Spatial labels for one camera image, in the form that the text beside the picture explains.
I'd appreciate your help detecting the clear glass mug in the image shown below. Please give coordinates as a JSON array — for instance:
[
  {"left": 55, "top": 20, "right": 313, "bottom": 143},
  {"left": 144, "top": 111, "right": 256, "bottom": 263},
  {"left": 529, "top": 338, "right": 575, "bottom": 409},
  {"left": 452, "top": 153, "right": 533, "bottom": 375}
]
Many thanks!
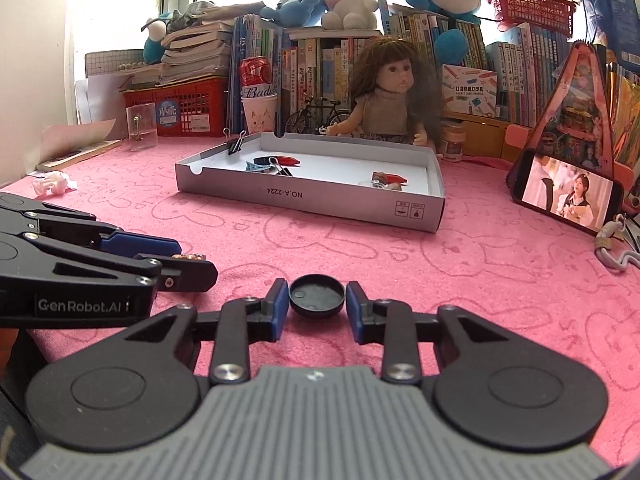
[{"left": 125, "top": 102, "right": 159, "bottom": 152}]

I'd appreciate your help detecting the blue long-limbed plush toy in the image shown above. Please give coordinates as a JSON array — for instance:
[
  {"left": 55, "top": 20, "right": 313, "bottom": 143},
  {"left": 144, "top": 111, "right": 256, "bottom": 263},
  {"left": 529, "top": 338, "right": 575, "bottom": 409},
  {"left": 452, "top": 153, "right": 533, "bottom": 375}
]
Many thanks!
[{"left": 259, "top": 0, "right": 328, "bottom": 28}]

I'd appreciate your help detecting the pink bunny-print towel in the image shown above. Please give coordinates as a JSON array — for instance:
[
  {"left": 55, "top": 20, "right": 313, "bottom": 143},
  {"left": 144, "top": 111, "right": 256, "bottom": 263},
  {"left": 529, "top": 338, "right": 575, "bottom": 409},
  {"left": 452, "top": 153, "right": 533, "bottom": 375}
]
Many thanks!
[{"left": 0, "top": 140, "right": 640, "bottom": 471}]

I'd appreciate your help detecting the flat lying book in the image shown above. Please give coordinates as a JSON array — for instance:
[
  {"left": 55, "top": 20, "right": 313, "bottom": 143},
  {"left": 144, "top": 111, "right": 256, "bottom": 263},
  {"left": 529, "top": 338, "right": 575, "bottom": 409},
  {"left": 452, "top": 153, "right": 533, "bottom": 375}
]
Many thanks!
[{"left": 36, "top": 139, "right": 125, "bottom": 172}]

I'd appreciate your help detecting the row of thin colourful booklets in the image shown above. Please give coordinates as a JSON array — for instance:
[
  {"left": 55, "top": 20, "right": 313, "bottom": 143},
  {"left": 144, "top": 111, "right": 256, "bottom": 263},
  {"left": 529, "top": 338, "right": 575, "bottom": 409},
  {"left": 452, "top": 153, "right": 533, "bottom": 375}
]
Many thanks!
[{"left": 606, "top": 60, "right": 640, "bottom": 173}]

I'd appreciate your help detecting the black smartphone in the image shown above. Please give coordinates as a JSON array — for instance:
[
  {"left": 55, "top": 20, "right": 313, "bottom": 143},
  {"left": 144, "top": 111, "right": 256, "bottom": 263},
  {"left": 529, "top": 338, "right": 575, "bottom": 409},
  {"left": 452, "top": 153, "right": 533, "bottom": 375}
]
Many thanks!
[{"left": 506, "top": 149, "right": 626, "bottom": 237}]

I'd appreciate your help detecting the row of pale-spined upright books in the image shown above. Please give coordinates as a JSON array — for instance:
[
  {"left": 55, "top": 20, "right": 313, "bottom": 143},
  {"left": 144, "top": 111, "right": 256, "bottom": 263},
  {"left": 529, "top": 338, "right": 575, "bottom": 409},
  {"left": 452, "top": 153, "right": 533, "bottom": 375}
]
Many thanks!
[{"left": 377, "top": 0, "right": 573, "bottom": 128}]

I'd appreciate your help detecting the red beer can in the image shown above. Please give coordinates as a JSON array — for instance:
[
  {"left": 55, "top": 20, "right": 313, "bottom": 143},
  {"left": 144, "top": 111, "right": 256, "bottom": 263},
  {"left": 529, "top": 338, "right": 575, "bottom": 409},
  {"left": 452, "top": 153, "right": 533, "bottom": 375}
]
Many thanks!
[{"left": 239, "top": 57, "right": 279, "bottom": 99}]

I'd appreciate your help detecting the small white jar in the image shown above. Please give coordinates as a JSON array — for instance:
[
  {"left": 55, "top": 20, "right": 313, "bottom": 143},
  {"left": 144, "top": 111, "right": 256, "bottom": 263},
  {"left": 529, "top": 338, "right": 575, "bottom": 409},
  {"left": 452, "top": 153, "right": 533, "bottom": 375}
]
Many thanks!
[{"left": 442, "top": 126, "right": 467, "bottom": 163}]

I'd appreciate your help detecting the black shallow cap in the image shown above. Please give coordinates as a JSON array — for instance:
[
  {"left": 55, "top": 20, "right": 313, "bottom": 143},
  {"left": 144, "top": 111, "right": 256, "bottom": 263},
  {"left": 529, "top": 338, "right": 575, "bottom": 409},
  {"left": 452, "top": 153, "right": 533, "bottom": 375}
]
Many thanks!
[{"left": 288, "top": 273, "right": 347, "bottom": 319}]

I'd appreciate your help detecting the pale pink paper sheet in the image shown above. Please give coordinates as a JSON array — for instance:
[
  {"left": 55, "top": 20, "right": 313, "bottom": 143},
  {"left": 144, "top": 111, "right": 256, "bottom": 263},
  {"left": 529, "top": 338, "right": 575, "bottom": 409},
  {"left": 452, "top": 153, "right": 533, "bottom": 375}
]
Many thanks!
[{"left": 40, "top": 119, "right": 117, "bottom": 163}]

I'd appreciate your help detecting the row of colourful upright books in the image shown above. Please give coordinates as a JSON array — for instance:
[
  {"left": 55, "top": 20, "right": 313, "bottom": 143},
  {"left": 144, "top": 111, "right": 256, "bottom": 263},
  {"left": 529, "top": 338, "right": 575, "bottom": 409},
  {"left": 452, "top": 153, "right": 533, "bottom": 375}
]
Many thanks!
[{"left": 280, "top": 37, "right": 361, "bottom": 128}]

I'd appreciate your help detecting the stack of lying books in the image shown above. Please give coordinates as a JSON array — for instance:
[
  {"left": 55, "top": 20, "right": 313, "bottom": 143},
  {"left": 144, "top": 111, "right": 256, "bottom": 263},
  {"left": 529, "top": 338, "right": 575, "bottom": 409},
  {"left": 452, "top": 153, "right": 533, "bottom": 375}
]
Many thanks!
[{"left": 117, "top": 4, "right": 263, "bottom": 88}]

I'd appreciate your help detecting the tan cardboard box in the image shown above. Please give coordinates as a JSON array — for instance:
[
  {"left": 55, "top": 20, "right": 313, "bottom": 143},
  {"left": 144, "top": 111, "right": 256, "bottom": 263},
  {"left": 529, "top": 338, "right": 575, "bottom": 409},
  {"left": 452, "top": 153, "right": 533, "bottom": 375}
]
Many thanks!
[{"left": 442, "top": 112, "right": 511, "bottom": 158}]

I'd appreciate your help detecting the small black binder clip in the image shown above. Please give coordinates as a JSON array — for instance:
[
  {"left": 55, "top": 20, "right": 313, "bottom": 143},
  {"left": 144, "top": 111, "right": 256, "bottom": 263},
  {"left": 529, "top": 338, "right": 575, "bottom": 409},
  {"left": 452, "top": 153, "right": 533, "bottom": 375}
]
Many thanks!
[{"left": 223, "top": 129, "right": 249, "bottom": 156}]

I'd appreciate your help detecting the blue paper bag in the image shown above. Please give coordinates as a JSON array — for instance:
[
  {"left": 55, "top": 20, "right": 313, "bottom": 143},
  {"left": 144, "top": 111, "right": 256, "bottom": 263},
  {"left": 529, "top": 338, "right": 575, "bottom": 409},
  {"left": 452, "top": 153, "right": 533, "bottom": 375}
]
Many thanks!
[{"left": 580, "top": 0, "right": 640, "bottom": 76}]

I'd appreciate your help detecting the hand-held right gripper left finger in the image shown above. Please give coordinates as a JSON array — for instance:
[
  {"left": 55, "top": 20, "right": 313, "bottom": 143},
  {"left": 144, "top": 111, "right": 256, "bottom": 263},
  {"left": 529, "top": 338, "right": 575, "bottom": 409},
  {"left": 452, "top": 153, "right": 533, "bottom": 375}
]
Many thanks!
[{"left": 127, "top": 278, "right": 291, "bottom": 387}]

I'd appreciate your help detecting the row of thin blue booklets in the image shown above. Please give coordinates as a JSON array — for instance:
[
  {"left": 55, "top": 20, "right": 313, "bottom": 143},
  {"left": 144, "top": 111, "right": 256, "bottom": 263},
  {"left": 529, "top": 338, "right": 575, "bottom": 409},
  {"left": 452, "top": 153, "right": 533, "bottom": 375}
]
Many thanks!
[{"left": 229, "top": 14, "right": 286, "bottom": 136}]

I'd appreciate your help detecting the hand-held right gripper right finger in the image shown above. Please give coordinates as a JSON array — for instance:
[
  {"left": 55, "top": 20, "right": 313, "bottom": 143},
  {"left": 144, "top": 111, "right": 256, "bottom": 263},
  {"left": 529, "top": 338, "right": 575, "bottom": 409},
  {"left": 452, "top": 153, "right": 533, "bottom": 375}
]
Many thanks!
[{"left": 346, "top": 280, "right": 507, "bottom": 387}]

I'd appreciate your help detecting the white paper sheet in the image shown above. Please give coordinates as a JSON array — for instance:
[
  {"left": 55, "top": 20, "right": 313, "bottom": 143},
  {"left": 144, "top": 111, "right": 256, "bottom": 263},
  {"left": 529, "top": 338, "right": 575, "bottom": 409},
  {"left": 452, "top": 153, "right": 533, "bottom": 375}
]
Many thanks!
[{"left": 75, "top": 76, "right": 132, "bottom": 126}]

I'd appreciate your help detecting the pink triangular phone stand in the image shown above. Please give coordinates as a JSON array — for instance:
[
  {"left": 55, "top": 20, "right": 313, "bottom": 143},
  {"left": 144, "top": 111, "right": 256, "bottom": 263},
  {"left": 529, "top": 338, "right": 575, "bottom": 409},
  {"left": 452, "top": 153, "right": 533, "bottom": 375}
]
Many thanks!
[{"left": 504, "top": 42, "right": 633, "bottom": 196}]

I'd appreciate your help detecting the white printed box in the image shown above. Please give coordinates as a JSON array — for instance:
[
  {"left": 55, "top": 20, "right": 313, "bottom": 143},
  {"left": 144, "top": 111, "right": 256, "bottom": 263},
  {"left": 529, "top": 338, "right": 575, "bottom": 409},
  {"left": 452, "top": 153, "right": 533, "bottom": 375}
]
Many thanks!
[{"left": 441, "top": 64, "right": 498, "bottom": 120}]

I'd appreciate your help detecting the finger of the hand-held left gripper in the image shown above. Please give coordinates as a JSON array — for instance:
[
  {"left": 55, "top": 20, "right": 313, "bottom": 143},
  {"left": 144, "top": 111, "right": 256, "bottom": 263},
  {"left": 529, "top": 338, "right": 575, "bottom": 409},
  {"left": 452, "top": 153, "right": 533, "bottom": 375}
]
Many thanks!
[
  {"left": 0, "top": 233, "right": 220, "bottom": 294},
  {"left": 0, "top": 191, "right": 184, "bottom": 262}
]

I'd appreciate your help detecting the large red plastic basket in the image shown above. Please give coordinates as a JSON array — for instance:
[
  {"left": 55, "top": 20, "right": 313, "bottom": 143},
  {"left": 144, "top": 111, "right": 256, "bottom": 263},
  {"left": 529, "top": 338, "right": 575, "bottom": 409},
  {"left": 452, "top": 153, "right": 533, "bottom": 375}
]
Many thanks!
[{"left": 122, "top": 76, "right": 232, "bottom": 138}]

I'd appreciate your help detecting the white cat paper cup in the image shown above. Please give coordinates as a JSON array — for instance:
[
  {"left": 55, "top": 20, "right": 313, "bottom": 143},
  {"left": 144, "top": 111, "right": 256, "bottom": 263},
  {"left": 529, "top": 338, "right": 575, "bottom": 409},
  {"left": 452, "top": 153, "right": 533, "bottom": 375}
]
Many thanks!
[{"left": 241, "top": 94, "right": 279, "bottom": 135}]

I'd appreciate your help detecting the black miniature bicycle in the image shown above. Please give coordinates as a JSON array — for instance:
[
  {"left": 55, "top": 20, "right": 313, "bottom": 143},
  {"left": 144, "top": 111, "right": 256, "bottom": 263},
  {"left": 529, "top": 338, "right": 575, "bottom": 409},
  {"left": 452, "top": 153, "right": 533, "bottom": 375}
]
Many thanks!
[{"left": 284, "top": 96, "right": 351, "bottom": 136}]

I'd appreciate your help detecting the small red plastic basket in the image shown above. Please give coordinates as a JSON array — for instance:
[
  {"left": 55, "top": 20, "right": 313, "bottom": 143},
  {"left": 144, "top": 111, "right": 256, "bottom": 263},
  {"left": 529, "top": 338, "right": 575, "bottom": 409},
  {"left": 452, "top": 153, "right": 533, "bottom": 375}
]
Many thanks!
[{"left": 487, "top": 0, "right": 580, "bottom": 38}]

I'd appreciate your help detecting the grey plush toy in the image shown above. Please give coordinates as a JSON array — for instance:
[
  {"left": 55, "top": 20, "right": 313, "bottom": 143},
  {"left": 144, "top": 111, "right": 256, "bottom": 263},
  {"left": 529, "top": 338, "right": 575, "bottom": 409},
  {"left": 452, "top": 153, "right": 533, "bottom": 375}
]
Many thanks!
[{"left": 167, "top": 1, "right": 213, "bottom": 35}]

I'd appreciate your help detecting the white grid cutting mat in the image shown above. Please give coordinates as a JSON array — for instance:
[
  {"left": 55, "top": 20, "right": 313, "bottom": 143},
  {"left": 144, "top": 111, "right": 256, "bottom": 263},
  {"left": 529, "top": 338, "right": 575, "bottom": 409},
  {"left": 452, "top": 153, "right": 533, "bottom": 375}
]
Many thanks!
[{"left": 84, "top": 49, "right": 146, "bottom": 80}]

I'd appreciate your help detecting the brown-haired doll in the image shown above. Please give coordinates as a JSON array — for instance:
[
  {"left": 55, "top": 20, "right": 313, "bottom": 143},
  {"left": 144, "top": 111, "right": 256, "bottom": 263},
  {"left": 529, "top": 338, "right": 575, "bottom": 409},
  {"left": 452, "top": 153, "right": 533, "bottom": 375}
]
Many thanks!
[{"left": 320, "top": 36, "right": 443, "bottom": 161}]

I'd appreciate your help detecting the crumpled white tissue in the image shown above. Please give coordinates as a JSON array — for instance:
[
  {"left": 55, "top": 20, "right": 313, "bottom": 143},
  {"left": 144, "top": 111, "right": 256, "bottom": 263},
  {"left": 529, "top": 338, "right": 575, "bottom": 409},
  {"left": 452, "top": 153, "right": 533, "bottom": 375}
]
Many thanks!
[{"left": 31, "top": 171, "right": 77, "bottom": 197}]

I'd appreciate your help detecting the grey cardboard tray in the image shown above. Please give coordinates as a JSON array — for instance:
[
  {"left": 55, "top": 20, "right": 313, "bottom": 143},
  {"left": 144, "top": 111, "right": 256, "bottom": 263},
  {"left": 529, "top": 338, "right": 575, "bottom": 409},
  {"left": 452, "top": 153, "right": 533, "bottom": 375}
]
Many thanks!
[{"left": 175, "top": 132, "right": 446, "bottom": 233}]

